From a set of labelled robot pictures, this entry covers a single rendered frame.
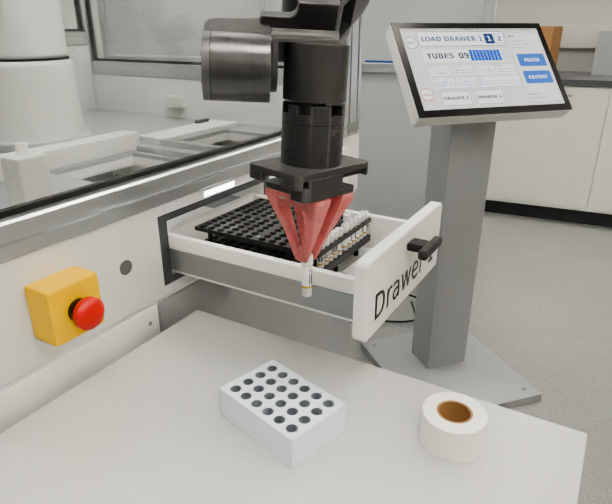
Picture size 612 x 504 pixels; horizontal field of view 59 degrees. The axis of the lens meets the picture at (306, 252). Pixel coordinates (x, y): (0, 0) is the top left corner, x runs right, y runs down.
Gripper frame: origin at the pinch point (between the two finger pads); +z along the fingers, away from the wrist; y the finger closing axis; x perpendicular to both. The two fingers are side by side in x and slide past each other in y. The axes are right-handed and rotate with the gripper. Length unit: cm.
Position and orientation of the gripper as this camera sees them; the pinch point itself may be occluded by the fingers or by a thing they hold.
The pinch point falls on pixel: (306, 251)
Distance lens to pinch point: 53.9
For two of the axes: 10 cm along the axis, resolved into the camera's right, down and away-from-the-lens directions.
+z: -0.5, 9.3, 3.7
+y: -6.7, 2.5, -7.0
